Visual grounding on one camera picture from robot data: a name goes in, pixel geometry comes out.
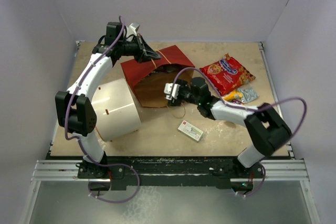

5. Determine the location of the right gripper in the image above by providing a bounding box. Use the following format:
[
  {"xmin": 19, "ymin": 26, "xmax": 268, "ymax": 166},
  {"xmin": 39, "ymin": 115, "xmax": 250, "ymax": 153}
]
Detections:
[{"xmin": 168, "ymin": 78, "xmax": 201, "ymax": 106}]

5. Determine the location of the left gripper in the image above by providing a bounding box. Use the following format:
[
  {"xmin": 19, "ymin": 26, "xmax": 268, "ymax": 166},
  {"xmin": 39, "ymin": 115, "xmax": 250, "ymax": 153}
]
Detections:
[{"xmin": 118, "ymin": 34, "xmax": 161, "ymax": 64}]

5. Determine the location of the red brown paper bag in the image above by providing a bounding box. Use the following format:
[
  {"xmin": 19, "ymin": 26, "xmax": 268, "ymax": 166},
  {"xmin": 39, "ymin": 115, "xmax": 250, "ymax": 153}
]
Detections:
[{"xmin": 121, "ymin": 45, "xmax": 195, "ymax": 108}]

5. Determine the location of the red cookie snack bag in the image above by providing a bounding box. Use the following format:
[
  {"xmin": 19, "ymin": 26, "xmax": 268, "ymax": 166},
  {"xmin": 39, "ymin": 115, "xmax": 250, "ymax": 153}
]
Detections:
[{"xmin": 200, "ymin": 54, "xmax": 256, "ymax": 96}]

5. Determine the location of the yellow M&M packet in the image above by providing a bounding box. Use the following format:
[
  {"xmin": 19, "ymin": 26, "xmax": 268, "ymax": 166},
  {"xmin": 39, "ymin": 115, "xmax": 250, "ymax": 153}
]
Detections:
[{"xmin": 222, "ymin": 90, "xmax": 243, "ymax": 102}]

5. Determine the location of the silver foil packet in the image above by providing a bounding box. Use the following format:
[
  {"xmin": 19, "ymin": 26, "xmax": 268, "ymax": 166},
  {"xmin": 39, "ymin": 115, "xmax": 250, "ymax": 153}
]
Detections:
[{"xmin": 237, "ymin": 88, "xmax": 259, "ymax": 104}]

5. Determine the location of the purple M&M packet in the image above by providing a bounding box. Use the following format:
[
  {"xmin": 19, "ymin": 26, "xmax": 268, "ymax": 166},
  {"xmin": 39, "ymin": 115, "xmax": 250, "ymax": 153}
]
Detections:
[{"xmin": 231, "ymin": 99, "xmax": 243, "ymax": 104}]

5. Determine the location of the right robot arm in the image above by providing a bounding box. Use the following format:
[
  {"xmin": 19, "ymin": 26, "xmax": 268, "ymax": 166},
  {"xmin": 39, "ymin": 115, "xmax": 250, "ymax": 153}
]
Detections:
[{"xmin": 164, "ymin": 77, "xmax": 292, "ymax": 177}]

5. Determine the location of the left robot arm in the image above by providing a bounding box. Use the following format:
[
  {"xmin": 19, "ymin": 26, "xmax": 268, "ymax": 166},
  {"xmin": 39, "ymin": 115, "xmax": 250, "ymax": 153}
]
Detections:
[{"xmin": 55, "ymin": 20, "xmax": 160, "ymax": 178}]

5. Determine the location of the small white green box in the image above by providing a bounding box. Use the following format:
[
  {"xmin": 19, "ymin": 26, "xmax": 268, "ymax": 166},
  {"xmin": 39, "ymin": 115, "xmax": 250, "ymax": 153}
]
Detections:
[{"xmin": 177, "ymin": 120, "xmax": 204, "ymax": 142}]

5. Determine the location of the white cylindrical container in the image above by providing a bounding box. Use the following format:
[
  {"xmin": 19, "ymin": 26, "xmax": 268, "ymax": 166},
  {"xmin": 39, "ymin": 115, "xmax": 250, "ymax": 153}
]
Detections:
[{"xmin": 91, "ymin": 78, "xmax": 141, "ymax": 142}]

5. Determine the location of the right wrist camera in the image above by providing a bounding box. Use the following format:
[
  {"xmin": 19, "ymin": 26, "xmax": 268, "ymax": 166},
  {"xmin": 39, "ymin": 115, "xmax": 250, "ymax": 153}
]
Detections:
[{"xmin": 164, "ymin": 83, "xmax": 180, "ymax": 100}]

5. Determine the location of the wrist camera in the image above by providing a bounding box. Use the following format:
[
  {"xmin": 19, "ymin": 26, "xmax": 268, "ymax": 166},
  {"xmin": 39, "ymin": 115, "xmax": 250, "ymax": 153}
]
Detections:
[
  {"xmin": 164, "ymin": 83, "xmax": 180, "ymax": 100},
  {"xmin": 127, "ymin": 23, "xmax": 140, "ymax": 37}
]

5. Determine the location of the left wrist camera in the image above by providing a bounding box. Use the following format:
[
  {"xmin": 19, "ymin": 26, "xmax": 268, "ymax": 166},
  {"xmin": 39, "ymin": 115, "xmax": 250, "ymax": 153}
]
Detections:
[{"xmin": 127, "ymin": 23, "xmax": 140, "ymax": 37}]

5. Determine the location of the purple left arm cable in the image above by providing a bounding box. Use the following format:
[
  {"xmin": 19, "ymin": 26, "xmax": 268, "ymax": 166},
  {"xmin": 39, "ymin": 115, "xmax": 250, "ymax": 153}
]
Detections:
[{"xmin": 64, "ymin": 15, "xmax": 140, "ymax": 204}]

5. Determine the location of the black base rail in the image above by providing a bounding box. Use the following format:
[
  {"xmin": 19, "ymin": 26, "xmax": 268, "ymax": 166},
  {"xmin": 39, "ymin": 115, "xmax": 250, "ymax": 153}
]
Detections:
[{"xmin": 44, "ymin": 154, "xmax": 290, "ymax": 191}]

